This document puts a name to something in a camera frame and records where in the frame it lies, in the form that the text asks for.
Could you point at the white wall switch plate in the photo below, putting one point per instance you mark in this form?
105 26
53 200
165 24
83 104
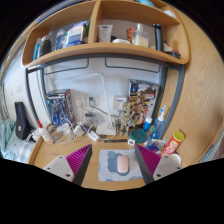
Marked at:
19 89

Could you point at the wooden shelf unit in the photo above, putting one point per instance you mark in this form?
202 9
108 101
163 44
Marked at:
100 48

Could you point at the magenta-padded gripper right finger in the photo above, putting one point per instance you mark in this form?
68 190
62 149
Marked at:
150 160

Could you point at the black bag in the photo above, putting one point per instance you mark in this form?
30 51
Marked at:
22 121

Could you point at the brown tree figurine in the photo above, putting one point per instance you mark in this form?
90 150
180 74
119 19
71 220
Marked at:
128 118

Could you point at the teal blanket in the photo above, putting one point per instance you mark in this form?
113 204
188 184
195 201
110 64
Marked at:
6 133

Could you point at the white power adapter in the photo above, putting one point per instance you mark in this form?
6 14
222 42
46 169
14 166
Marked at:
78 130
93 136

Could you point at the blue spray bottle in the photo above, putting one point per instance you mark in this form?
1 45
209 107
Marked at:
157 128

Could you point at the plaid bed quilt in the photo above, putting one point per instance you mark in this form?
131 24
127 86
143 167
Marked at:
20 150

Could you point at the red chip can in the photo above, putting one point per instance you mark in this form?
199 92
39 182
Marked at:
172 144

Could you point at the blue tissue pack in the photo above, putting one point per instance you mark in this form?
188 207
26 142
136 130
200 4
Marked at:
154 146

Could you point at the white desk lamp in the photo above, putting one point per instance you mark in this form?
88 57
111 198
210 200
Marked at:
106 128

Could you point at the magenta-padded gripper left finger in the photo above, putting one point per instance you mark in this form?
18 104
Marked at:
77 160

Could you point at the colourful figure box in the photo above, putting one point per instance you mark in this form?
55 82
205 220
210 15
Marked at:
146 95

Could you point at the black ruler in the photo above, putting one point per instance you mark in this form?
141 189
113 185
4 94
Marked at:
116 141

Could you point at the blue can white cap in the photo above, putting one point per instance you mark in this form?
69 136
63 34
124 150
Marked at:
147 125

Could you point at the pink computer mouse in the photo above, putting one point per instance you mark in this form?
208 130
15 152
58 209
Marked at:
122 164

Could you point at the grey cloud-print mouse pad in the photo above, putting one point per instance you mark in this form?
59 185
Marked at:
106 166

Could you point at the white mug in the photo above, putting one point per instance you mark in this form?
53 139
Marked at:
176 158

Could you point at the blue robot model kit box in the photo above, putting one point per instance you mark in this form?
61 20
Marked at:
60 106

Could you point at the white pump bottle red cap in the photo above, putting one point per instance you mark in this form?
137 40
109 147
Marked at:
45 135

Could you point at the teal bowl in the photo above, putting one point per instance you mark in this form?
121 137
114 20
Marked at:
138 135

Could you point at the white wall socket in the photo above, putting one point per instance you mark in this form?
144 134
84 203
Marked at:
120 102

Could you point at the small white cube clock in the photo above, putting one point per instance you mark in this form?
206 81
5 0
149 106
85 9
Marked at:
131 142

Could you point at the grey metal desk frame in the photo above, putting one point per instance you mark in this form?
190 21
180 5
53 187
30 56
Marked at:
30 93

